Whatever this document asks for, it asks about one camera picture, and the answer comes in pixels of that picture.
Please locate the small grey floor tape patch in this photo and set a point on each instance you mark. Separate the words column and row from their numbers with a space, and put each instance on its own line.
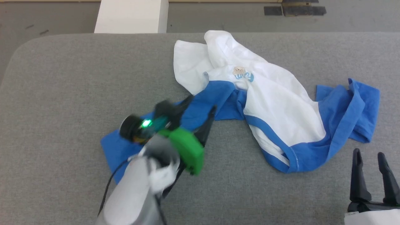
column 273, row 11

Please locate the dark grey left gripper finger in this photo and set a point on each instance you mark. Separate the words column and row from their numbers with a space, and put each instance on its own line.
column 182, row 109
column 207, row 128

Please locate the white and blue child's shirt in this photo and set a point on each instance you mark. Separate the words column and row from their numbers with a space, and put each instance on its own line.
column 278, row 106

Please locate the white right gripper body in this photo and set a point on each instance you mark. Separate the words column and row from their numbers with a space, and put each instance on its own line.
column 375, row 217

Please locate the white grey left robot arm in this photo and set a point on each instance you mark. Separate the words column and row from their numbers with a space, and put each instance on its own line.
column 134, row 193

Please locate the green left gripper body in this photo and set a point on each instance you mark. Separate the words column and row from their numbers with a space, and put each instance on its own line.
column 187, row 150

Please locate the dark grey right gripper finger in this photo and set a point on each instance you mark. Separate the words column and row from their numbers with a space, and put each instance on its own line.
column 358, row 181
column 391, row 187

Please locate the white rectangular box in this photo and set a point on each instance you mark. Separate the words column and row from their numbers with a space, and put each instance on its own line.
column 131, row 15

